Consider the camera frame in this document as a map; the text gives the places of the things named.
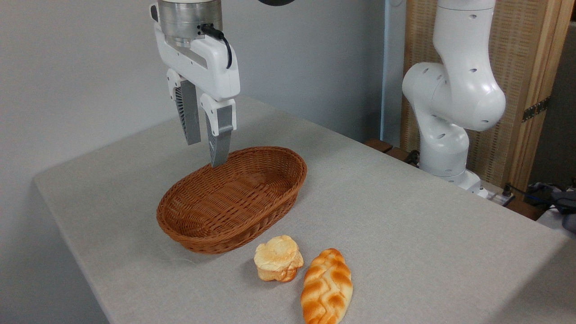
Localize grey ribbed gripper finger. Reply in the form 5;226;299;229
200;93;237;168
166;68;202;146

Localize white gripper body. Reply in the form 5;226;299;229
150;4;241;102

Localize round pale bread roll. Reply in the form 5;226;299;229
253;235;304;283

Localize brown oval wicker basket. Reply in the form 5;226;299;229
156;146;308;255

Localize braided golden bread loaf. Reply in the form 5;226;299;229
300;248;353;324

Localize grey tablecloth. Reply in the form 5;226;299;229
34;95;576;324

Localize white power strip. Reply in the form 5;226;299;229
484;189;516;207

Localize metal screen hinge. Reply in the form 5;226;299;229
522;97;550;123

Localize dark grey cloth bundle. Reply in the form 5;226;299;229
529;179;576;233

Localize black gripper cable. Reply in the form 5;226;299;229
198;23;234;70

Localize pale blue vertical post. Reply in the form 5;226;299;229
380;0;407;147

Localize black power cable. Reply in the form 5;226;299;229
503;183;555;204

